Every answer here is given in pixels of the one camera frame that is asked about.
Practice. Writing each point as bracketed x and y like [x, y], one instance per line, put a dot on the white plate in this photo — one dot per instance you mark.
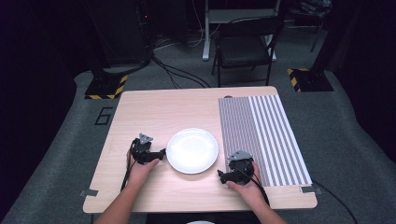
[192, 151]

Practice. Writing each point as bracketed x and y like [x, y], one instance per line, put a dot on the white desk frame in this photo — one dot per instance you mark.
[206, 37]

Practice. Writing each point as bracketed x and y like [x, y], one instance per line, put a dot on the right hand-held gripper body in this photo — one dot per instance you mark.
[240, 169]

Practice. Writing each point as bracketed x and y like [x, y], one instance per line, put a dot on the black cabinet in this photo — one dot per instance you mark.
[124, 34]

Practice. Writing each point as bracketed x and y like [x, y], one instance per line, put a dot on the grey tape piece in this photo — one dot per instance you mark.
[88, 193]
[308, 189]

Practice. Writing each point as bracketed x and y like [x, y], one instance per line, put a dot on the person's left hand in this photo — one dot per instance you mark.
[140, 172]

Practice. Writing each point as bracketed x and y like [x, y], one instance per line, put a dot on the dark patterned bag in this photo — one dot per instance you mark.
[311, 7]

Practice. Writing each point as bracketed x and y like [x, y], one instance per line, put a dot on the grey striped mat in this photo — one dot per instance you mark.
[267, 137]

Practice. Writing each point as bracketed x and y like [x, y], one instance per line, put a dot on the black stand with hazard stripes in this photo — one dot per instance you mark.
[311, 81]
[104, 88]

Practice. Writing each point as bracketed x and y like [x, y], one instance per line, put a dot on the black folding chair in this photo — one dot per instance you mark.
[246, 49]

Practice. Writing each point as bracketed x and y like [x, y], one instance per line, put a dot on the person's dark clothing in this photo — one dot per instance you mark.
[174, 218]

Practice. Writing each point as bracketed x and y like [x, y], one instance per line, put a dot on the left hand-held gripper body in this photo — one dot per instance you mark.
[141, 151]

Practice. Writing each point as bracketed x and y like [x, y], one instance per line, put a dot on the person's right hand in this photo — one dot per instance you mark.
[249, 193]

